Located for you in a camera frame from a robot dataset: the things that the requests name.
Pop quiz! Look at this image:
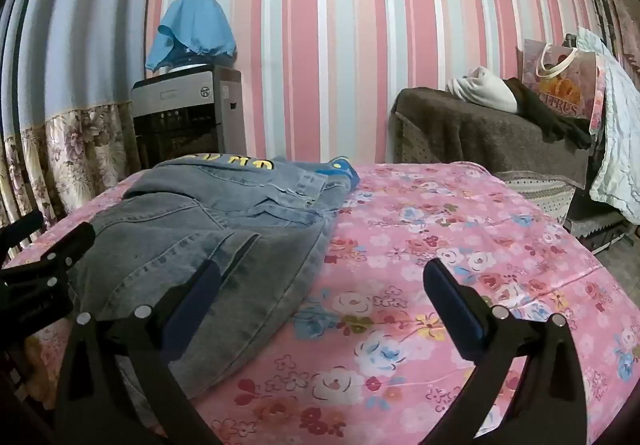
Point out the white lace cloth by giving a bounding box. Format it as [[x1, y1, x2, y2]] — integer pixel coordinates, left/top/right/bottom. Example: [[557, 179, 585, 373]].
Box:
[[495, 170, 578, 228]]

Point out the blue cloth cover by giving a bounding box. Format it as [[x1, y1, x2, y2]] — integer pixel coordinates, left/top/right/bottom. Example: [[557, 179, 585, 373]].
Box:
[[145, 0, 237, 73]]

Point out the pink floral bedsheet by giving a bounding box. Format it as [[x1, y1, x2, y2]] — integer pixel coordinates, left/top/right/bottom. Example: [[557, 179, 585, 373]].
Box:
[[0, 162, 640, 445]]

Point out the dark trunk with lace trim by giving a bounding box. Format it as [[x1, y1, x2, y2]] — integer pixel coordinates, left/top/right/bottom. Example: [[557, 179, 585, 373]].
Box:
[[565, 205, 636, 256]]

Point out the grey water dispenser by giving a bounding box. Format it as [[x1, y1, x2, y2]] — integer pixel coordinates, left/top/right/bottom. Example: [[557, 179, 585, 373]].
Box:
[[131, 65, 243, 173]]

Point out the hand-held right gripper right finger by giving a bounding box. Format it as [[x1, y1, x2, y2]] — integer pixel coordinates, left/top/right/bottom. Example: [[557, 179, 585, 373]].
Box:
[[422, 257, 598, 445]]

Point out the floral gift bag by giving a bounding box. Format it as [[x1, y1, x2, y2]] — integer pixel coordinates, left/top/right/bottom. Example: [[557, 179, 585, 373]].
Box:
[[521, 39, 606, 133]]

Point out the blue denim jacket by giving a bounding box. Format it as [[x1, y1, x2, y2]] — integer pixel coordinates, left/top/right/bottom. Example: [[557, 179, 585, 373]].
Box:
[[67, 154, 358, 398]]

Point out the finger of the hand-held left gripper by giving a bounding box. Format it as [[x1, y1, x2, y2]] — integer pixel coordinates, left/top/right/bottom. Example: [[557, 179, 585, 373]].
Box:
[[0, 211, 45, 253], [0, 222, 96, 287]]

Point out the striped floral curtain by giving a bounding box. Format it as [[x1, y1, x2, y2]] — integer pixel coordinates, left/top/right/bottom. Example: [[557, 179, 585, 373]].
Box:
[[0, 0, 161, 271]]

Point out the pink window curtain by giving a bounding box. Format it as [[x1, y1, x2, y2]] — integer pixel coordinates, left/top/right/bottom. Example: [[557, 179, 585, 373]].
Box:
[[611, 0, 640, 76]]

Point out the pale blue quilt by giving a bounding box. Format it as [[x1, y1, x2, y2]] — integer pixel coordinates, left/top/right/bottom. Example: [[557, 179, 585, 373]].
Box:
[[575, 27, 640, 226]]

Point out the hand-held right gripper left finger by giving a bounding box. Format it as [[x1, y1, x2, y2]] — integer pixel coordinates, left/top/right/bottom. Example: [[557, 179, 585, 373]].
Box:
[[52, 259, 223, 445]]

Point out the black cloth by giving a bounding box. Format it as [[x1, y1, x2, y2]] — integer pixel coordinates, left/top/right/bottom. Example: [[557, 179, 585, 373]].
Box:
[[502, 77, 593, 150]]

